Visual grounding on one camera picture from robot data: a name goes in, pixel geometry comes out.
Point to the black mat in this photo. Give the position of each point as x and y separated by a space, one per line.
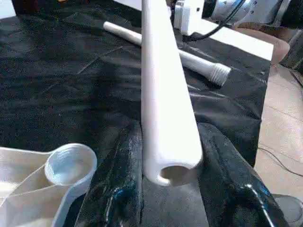
59 82

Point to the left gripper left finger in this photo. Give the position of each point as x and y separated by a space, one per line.
118 184

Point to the white plastic table top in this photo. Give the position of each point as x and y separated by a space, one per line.
35 184

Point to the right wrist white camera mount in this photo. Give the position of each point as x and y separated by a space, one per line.
187 16

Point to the white flat board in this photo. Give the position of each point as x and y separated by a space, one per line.
241 43

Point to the white plastic table leg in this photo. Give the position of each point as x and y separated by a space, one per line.
163 94
201 65

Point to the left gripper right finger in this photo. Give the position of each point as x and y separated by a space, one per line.
236 189

